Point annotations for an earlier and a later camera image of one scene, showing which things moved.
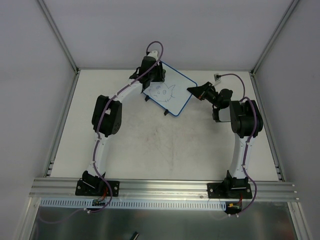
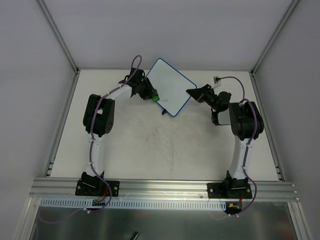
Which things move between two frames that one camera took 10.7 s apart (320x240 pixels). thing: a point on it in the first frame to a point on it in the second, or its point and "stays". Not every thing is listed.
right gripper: x=205 y=91 stays
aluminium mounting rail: x=62 y=189 stays
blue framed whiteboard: x=172 y=94 stays
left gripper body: x=155 y=75 to x=147 y=89
